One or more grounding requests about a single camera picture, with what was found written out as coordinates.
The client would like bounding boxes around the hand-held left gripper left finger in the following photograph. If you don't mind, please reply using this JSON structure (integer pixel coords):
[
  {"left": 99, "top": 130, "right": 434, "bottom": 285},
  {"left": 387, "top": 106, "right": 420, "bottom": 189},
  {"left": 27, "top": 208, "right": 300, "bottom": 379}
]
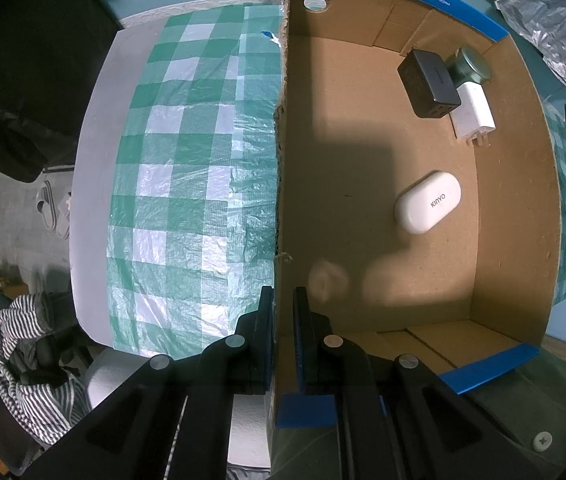
[{"left": 22, "top": 286, "right": 274, "bottom": 480}]

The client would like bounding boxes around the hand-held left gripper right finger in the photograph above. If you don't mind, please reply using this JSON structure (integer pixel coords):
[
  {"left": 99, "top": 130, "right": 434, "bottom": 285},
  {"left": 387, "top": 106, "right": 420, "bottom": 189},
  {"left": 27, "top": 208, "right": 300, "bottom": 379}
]
[{"left": 294, "top": 286, "right": 556, "bottom": 480}]

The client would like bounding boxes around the white charger plug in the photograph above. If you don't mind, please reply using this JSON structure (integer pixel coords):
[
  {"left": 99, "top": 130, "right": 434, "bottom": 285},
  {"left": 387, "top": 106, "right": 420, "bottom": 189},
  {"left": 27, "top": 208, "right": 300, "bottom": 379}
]
[{"left": 450, "top": 82, "right": 496, "bottom": 149}]

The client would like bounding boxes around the green round tin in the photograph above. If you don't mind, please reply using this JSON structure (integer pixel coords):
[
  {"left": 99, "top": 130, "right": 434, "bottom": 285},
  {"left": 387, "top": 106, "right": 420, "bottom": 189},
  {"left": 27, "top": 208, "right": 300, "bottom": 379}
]
[{"left": 444, "top": 46, "right": 492, "bottom": 87}]

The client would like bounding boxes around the brown cardboard box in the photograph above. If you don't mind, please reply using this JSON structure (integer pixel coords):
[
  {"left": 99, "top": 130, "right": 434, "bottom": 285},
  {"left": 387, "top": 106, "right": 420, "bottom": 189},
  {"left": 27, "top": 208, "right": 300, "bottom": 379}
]
[{"left": 268, "top": 0, "right": 564, "bottom": 431}]

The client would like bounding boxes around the black power adapter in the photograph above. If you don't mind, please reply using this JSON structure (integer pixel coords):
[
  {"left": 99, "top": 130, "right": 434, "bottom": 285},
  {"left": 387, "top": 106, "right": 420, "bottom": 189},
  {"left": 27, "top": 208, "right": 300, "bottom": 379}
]
[{"left": 397, "top": 49, "right": 464, "bottom": 119}]

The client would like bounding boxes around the white oval case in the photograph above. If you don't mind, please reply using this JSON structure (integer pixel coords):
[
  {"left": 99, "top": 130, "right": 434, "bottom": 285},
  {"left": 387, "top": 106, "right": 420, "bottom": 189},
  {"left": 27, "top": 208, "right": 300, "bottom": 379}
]
[{"left": 394, "top": 171, "right": 462, "bottom": 235}]

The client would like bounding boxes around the silver foil bag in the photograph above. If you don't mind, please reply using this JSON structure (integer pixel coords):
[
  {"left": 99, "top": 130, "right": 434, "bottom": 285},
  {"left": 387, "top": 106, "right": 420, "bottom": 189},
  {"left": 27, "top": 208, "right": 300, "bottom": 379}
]
[{"left": 495, "top": 0, "right": 566, "bottom": 122}]

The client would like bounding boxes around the green white checked tablecloth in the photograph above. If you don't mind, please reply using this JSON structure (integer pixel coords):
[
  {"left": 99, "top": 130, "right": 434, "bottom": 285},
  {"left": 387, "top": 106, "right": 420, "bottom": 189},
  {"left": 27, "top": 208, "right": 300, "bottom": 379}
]
[{"left": 107, "top": 4, "right": 566, "bottom": 361}]

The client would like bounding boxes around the white slipper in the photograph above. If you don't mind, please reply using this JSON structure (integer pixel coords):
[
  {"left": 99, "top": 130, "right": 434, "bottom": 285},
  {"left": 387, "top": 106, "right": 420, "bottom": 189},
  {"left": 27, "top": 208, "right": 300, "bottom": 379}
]
[{"left": 36, "top": 185, "right": 60, "bottom": 232}]

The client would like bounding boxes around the striped grey white cloth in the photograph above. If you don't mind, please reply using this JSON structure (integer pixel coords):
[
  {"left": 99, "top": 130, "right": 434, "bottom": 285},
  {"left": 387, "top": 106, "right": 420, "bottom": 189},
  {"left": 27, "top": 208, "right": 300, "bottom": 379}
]
[{"left": 0, "top": 296, "right": 92, "bottom": 446}]

